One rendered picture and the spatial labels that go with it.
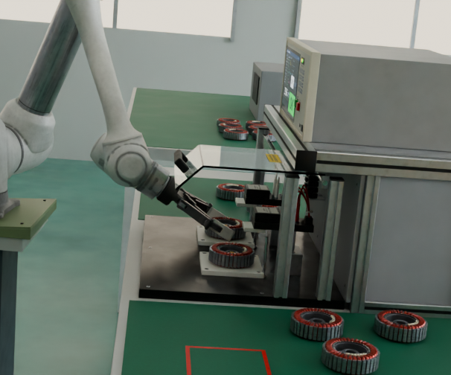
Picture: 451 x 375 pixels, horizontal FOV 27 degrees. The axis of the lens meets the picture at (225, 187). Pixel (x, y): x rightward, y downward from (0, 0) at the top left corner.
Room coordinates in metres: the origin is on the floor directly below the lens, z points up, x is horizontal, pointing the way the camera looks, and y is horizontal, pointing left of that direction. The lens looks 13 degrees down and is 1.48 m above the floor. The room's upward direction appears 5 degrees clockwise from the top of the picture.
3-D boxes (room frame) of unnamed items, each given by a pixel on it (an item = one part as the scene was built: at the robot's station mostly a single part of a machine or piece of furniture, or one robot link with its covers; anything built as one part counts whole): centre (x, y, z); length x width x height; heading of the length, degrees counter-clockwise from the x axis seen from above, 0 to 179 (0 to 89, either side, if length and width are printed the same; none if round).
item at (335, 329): (1.86, -0.22, 0.77); 0.11 x 0.11 x 0.04
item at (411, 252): (2.03, -0.45, 0.91); 0.28 x 0.03 x 0.32; 95
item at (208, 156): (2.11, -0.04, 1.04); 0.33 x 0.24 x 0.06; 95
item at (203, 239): (2.44, -0.01, 0.78); 0.15 x 0.15 x 0.01; 5
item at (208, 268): (2.20, -0.03, 0.78); 0.15 x 0.15 x 0.01; 5
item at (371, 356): (1.71, -0.27, 0.77); 0.11 x 0.11 x 0.04
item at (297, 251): (2.21, -0.17, 0.80); 0.08 x 0.05 x 0.06; 5
